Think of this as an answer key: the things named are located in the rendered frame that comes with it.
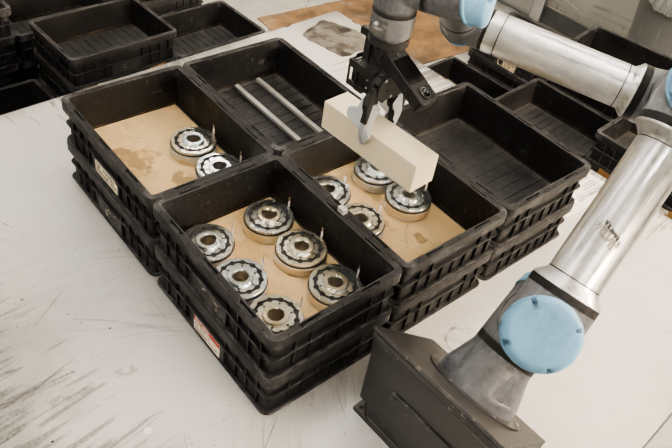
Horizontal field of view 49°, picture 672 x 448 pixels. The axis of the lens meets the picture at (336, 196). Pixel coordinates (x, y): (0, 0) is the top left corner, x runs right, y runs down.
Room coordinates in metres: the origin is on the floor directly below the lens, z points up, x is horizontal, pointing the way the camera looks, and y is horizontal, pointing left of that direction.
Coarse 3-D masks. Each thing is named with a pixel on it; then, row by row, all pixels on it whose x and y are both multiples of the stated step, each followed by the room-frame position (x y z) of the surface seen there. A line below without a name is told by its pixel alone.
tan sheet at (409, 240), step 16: (336, 176) 1.29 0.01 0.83; (352, 192) 1.25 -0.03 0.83; (368, 192) 1.26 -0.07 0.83; (384, 208) 1.21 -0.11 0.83; (432, 208) 1.24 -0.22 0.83; (400, 224) 1.17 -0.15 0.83; (416, 224) 1.18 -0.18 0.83; (432, 224) 1.19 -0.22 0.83; (448, 224) 1.20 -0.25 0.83; (384, 240) 1.11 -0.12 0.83; (400, 240) 1.12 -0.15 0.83; (416, 240) 1.13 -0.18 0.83; (432, 240) 1.14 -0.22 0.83; (400, 256) 1.07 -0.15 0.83; (416, 256) 1.08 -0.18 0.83
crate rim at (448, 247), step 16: (304, 144) 1.26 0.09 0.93; (288, 160) 1.20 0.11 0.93; (304, 176) 1.15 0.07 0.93; (480, 192) 1.20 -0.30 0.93; (496, 208) 1.16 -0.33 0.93; (480, 224) 1.10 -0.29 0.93; (496, 224) 1.12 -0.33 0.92; (448, 240) 1.04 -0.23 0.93; (464, 240) 1.05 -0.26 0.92; (432, 256) 0.99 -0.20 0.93; (416, 272) 0.96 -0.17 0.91
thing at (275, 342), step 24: (240, 168) 1.14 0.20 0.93; (288, 168) 1.17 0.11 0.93; (192, 192) 1.05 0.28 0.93; (312, 192) 1.11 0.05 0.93; (168, 216) 0.97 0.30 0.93; (336, 216) 1.05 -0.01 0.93; (216, 288) 0.84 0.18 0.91; (384, 288) 0.90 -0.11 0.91; (240, 312) 0.79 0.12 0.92; (336, 312) 0.82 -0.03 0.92; (264, 336) 0.74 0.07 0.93; (288, 336) 0.74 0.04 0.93
